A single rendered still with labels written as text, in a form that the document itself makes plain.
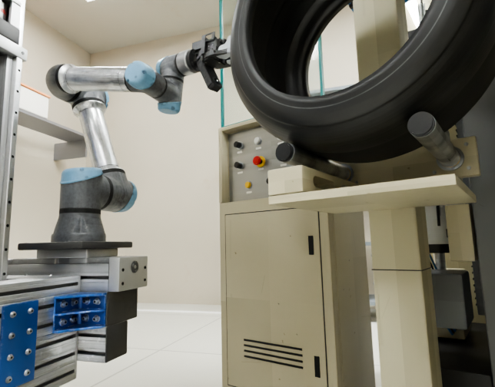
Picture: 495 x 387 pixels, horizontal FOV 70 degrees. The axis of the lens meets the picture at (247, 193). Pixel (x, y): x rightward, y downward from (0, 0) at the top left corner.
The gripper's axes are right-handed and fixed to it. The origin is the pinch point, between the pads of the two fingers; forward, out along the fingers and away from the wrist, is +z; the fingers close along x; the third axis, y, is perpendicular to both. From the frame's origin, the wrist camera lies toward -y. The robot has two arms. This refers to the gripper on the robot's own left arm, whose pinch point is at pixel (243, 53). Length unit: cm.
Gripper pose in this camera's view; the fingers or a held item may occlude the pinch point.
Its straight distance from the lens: 108.7
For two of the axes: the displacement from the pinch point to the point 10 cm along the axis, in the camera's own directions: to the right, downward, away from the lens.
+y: 0.7, -9.9, 0.7
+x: 6.0, 1.0, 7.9
